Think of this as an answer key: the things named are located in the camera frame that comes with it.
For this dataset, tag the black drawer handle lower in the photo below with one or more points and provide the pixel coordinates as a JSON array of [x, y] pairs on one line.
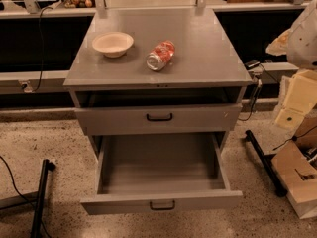
[[162, 205]]

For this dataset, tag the closed grey top drawer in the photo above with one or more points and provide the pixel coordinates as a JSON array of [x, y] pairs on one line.
[[132, 120]]

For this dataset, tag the black stand leg right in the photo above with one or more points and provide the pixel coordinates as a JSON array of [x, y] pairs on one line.
[[280, 191]]

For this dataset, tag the red coke can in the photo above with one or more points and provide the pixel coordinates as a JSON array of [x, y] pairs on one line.
[[160, 56]]

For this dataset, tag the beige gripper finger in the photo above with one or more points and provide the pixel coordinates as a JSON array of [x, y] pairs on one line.
[[279, 45], [300, 99]]

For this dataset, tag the white paper bowl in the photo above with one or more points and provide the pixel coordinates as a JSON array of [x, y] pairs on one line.
[[112, 44]]

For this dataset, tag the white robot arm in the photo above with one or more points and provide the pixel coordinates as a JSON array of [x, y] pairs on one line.
[[299, 44]]

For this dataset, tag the open grey middle drawer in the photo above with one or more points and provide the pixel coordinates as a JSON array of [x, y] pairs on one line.
[[134, 170]]

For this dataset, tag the black stand leg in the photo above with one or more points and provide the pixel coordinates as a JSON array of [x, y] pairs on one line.
[[280, 191], [47, 166]]

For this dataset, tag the grey drawer cabinet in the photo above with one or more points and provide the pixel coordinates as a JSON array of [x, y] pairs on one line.
[[205, 68]]

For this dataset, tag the black drawer handle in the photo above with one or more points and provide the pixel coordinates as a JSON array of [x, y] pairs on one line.
[[162, 205], [165, 118]]

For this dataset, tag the cardboard box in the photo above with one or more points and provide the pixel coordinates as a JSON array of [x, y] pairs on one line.
[[297, 175]]

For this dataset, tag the black stand leg left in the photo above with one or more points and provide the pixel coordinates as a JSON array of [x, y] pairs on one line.
[[47, 166]]

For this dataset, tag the black drawer handle upper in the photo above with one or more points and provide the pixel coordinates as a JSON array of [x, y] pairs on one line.
[[165, 118]]

